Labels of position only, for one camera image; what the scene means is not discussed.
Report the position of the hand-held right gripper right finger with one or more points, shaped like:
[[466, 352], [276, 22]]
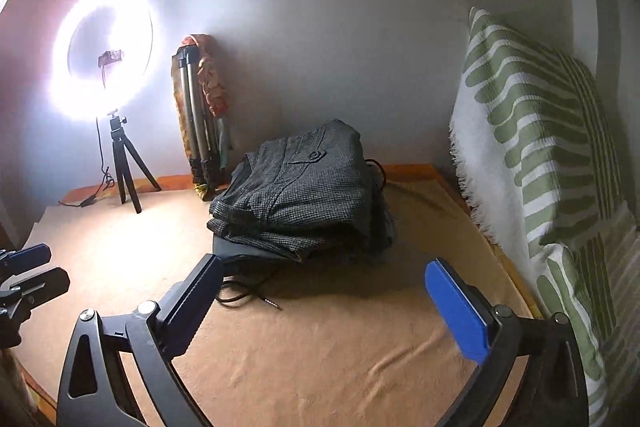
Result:
[[457, 312]]

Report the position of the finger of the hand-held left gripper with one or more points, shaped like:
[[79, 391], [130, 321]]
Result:
[[42, 284], [27, 257]]

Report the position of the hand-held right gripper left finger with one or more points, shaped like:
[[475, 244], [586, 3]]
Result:
[[195, 302]]

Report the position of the grey tweed pants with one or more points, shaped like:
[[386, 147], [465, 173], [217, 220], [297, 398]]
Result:
[[300, 197]]

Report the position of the dark folded pants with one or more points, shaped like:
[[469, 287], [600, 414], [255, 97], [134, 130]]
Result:
[[235, 249]]

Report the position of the small black tripod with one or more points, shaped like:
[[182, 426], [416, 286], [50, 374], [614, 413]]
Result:
[[120, 157]]

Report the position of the green and white striped blanket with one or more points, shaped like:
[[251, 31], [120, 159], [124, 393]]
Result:
[[525, 132]]

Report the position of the folded silver tripod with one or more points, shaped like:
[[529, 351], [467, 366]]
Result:
[[192, 107]]

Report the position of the phone holder clamp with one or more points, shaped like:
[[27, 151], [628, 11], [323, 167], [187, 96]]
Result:
[[111, 57]]

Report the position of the orange patterned cloth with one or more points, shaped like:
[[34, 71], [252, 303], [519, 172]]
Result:
[[215, 82]]

